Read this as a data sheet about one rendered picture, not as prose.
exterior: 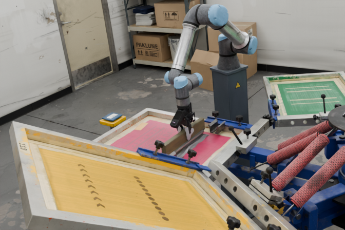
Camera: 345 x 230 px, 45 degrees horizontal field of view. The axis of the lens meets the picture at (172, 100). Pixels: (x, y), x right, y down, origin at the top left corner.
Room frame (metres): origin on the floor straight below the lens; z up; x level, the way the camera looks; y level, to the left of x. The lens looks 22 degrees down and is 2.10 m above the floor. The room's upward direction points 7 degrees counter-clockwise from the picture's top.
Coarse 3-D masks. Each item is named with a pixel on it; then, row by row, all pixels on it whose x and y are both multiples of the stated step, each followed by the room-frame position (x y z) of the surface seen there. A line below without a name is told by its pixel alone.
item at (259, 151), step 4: (252, 148) 1.83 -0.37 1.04; (256, 148) 1.83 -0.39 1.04; (260, 148) 1.82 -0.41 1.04; (248, 152) 1.81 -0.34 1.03; (252, 152) 1.80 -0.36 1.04; (256, 152) 1.79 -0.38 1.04; (260, 152) 1.78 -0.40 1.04; (264, 152) 1.78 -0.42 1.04; (268, 152) 1.77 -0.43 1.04; (272, 152) 1.77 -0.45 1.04; (240, 156) 1.84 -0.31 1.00; (244, 156) 1.82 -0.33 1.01; (248, 156) 1.81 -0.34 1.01; (256, 156) 1.78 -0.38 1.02; (260, 156) 1.77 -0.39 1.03; (264, 156) 1.76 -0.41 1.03; (256, 160) 1.78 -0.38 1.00; (260, 160) 1.77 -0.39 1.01; (264, 160) 1.76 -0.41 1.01; (268, 164) 1.74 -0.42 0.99
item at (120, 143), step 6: (120, 138) 2.29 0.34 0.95; (126, 138) 2.28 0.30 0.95; (132, 138) 2.27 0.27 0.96; (114, 144) 2.22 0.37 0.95; (120, 144) 2.21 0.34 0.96; (126, 144) 2.20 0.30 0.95; (132, 150) 2.12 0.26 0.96; (198, 150) 2.03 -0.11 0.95; (186, 156) 1.98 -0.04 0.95; (198, 156) 1.97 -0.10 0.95; (204, 156) 1.96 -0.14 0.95
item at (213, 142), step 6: (150, 120) 2.50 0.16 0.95; (150, 126) 2.41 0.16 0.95; (162, 126) 2.39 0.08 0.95; (168, 126) 2.38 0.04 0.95; (132, 132) 2.35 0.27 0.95; (138, 132) 2.34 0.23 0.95; (204, 132) 2.23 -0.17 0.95; (210, 138) 2.15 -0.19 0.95; (216, 138) 2.15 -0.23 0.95; (222, 138) 2.14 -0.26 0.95; (228, 138) 2.13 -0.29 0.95; (198, 144) 2.10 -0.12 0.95; (204, 144) 2.09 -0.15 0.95; (210, 144) 2.08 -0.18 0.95; (216, 144) 2.07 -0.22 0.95; (222, 144) 2.07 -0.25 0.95; (204, 150) 2.02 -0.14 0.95; (210, 150) 2.01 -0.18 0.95; (216, 150) 2.01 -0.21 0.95
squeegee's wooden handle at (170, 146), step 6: (198, 120) 2.20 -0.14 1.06; (192, 126) 2.13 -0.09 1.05; (198, 126) 2.18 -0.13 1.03; (204, 126) 2.23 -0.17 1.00; (180, 132) 2.07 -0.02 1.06; (174, 138) 2.01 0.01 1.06; (180, 138) 2.04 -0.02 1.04; (168, 144) 1.95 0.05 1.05; (174, 144) 1.99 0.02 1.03; (180, 144) 2.03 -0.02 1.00; (162, 150) 1.95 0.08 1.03; (168, 150) 1.95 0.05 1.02; (174, 150) 1.99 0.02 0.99
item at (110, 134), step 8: (144, 112) 2.56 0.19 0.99; (152, 112) 2.56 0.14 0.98; (160, 112) 2.53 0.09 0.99; (168, 112) 2.51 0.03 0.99; (128, 120) 2.46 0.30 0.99; (136, 120) 2.49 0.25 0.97; (112, 128) 2.37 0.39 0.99; (120, 128) 2.37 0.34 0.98; (104, 136) 2.27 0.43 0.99; (112, 136) 2.31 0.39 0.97; (240, 136) 2.07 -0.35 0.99; (232, 144) 1.99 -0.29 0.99
